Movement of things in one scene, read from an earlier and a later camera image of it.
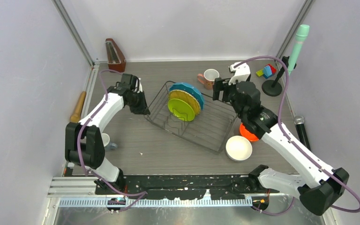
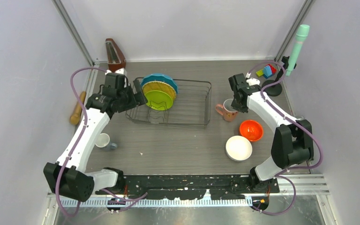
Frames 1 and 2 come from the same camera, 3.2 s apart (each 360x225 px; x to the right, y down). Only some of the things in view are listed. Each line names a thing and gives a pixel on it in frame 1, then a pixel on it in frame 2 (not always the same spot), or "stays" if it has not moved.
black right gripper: (218, 86) to (239, 108)
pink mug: (208, 78) to (229, 113)
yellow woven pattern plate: (186, 97) to (159, 86)
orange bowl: (244, 132) stays
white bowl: (238, 148) stays
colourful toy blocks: (267, 71) stays
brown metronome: (116, 62) stays
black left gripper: (142, 109) stays
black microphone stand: (273, 88) stays
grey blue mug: (108, 145) stays
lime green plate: (181, 109) to (159, 100)
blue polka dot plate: (186, 86) to (159, 77)
